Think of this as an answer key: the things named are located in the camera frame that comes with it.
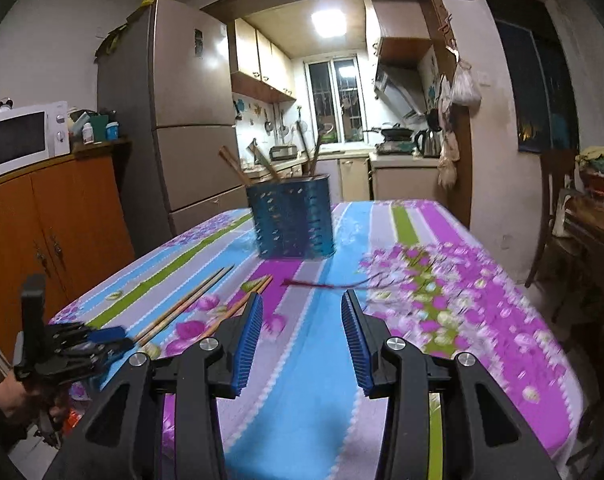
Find dark green container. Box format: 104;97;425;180
89;114;110;143

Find group of wooden chopsticks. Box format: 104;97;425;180
218;130;325;187

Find kitchen window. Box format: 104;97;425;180
304;55;365;146

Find metal range hood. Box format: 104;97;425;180
373;65;427;116

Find cream base cabinets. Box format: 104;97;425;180
252;152;440;206

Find floral striped tablecloth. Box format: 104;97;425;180
49;199;582;480

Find wooden chopstick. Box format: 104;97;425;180
239;275;273;308
199;279;263;342
131;268;227;343
138;265;236;348

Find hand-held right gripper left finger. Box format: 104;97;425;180
42;292;265;480

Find white microwave oven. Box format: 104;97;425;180
0;101;72;183

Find gas stove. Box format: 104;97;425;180
374;140;417;155

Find hanging beige bag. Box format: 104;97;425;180
436;130;461;191

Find blue perforated utensil holder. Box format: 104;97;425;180
245;174;335;261

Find wall cabinet above hood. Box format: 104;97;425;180
364;0;433;66

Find orange wooden cabinet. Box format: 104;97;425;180
0;137;135;376

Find metal electric kettle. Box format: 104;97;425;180
414;129;443;158

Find wooden chair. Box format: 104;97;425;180
524;149;582;288

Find black wok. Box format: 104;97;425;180
362;125;417;142

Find person's left hand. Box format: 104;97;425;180
0;375;69;443

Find dark wooden sideboard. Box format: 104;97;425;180
552;187;604;361

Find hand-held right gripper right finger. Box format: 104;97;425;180
341;288;562;480

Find cream wall cabinets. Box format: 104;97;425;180
230;17;297;103

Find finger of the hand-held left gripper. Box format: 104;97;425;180
47;322;128;348
57;339;135;378

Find hanging cloth bag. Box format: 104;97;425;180
434;74;453;116

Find white plastic bag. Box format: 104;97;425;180
451;57;482;108

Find ceiling light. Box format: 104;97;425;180
310;7;347;38

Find dark window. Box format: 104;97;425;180
492;0;580;153

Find potted flowers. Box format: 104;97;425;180
576;146;604;201

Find tall grey refrigerator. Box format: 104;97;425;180
96;0;237;256

